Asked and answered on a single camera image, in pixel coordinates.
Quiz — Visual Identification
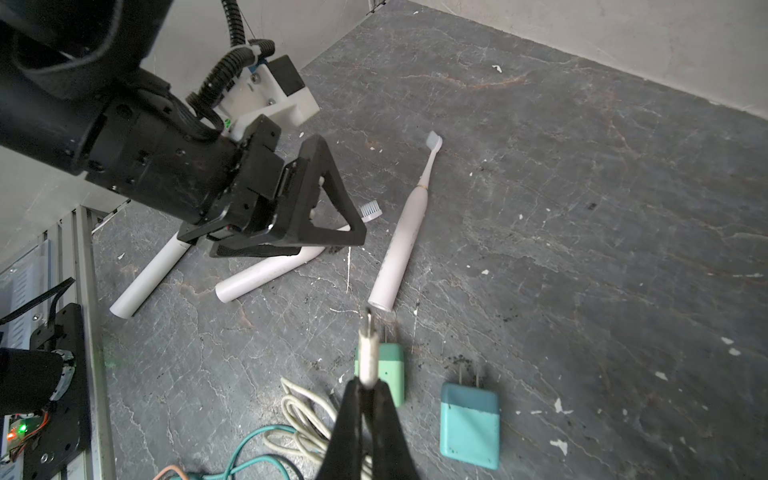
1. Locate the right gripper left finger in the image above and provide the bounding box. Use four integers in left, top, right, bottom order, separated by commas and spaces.
316, 377, 363, 480

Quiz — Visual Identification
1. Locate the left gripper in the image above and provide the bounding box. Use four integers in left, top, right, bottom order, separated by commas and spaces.
83, 89, 367, 258

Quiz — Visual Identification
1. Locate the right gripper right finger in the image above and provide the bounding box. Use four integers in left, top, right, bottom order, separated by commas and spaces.
362, 380, 419, 480

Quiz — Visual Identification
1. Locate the white charging cable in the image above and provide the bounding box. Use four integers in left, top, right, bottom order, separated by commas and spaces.
262, 307, 383, 480

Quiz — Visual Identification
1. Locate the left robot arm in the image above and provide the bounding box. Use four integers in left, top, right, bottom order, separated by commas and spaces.
1, 1, 367, 258

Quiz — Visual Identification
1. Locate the teal charger plug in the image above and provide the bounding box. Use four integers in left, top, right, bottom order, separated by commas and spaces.
439, 382, 501, 470

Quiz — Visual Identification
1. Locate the green charger plug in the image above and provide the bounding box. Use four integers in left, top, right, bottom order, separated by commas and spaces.
378, 343, 406, 408

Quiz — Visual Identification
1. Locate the teal charging cable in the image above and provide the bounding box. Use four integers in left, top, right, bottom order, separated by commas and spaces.
179, 424, 301, 480

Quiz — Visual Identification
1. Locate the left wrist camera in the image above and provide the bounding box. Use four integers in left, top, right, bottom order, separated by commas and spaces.
215, 55, 320, 141

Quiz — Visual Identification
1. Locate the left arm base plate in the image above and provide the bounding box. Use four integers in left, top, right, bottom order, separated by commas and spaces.
23, 303, 91, 479

